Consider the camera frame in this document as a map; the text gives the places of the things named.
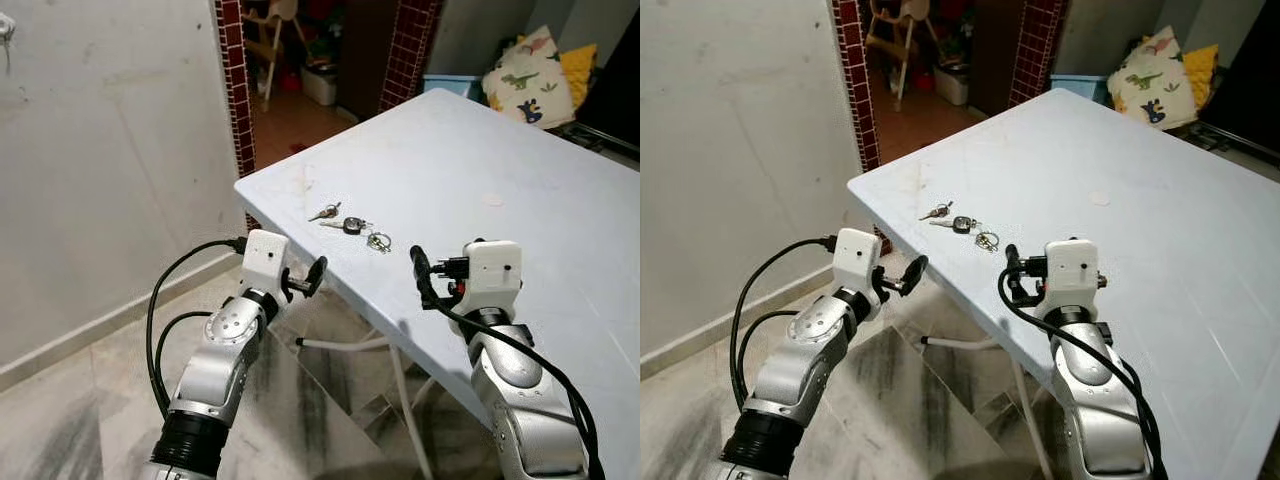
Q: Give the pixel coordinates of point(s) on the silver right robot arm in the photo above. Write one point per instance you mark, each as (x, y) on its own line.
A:
(1100, 400)
(520, 400)

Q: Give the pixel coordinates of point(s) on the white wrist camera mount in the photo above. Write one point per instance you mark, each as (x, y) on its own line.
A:
(495, 272)
(1072, 270)
(265, 260)
(857, 258)

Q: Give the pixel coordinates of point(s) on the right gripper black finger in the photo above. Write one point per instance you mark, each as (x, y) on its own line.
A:
(422, 270)
(1012, 268)

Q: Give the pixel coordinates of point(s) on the key bunch with black fob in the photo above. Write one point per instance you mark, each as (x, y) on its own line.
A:
(962, 223)
(352, 225)

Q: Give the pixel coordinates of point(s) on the yellow pillow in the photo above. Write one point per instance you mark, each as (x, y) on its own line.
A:
(1204, 72)
(580, 70)

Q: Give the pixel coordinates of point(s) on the wooden high chair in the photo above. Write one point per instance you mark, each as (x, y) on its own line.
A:
(272, 40)
(893, 40)

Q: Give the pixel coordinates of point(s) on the dinosaur print pillow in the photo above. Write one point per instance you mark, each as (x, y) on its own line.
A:
(1152, 80)
(528, 80)

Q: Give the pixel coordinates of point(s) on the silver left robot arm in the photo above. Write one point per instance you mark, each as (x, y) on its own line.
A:
(215, 360)
(800, 360)

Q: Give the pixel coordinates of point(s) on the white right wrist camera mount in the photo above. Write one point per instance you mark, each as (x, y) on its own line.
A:
(1072, 270)
(495, 272)

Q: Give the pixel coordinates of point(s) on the dark cabinet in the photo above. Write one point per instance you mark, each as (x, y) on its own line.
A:
(615, 90)
(1245, 80)

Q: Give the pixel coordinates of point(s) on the light blue plastic bin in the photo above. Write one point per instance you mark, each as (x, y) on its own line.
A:
(450, 84)
(1078, 84)

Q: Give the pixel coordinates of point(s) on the white plastic folding table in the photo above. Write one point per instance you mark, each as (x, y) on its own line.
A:
(450, 160)
(1080, 160)

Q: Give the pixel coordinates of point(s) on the white adhesive wall hook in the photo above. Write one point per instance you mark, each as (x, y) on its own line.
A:
(6, 30)

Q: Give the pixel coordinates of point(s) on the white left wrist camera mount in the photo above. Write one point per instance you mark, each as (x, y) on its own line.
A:
(265, 260)
(857, 258)

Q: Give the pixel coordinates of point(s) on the white storage box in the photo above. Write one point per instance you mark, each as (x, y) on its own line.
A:
(320, 85)
(952, 85)

